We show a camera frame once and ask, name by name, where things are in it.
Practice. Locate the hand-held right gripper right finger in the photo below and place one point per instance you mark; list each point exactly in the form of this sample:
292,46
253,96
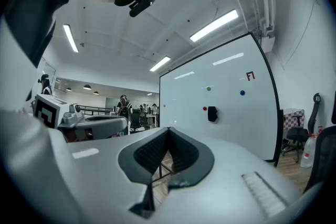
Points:
223,181

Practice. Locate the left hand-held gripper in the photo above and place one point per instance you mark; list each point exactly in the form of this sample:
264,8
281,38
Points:
46,112

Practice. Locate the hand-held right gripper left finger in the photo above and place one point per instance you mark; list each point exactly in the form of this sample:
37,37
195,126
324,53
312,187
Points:
99,178

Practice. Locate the black and white object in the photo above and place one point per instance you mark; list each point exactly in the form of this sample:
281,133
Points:
212,114

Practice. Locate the person's left forearm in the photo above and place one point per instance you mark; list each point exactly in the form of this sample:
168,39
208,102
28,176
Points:
28,111

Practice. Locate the black framed whiteboard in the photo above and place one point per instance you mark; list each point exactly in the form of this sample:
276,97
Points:
236,126

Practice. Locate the person's left hand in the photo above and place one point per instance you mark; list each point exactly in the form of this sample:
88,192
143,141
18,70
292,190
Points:
83,134

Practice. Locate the black metal railing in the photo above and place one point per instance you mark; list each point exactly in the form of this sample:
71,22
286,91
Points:
94,110

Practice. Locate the fluorescent ceiling light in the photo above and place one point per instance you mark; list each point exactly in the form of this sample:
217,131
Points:
160,63
71,38
214,25

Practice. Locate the black arm sleeve red print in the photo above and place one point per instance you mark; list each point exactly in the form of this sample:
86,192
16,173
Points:
29,96

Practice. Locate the blue round magnet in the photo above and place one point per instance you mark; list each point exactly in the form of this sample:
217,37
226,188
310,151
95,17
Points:
242,92

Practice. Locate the clear water jug red label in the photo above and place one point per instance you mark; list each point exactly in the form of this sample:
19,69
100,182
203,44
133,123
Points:
309,150

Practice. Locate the red white checkered board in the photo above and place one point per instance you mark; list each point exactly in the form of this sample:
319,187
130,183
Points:
292,115

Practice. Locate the person's white vest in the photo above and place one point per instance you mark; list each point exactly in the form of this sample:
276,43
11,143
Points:
15,81

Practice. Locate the black mesh office chair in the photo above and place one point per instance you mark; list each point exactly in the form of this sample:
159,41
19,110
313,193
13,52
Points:
324,154

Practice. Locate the red black logo sticker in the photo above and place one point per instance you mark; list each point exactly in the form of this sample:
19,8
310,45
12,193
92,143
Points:
250,76

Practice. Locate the person's black shirt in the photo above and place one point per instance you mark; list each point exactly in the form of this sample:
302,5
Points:
31,8

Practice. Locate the white junction box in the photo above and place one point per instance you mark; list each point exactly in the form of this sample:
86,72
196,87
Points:
267,43

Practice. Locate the black head camera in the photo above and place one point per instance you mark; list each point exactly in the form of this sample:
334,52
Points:
141,5

